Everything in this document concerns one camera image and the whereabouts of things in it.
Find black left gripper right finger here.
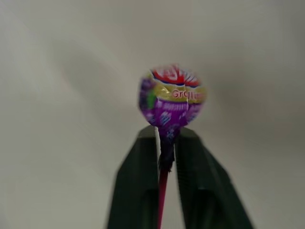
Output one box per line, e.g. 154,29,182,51
171,128,254,229

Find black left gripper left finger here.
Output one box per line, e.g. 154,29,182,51
103,126,162,229

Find purple grape lollipop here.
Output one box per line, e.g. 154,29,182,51
138,62,208,229

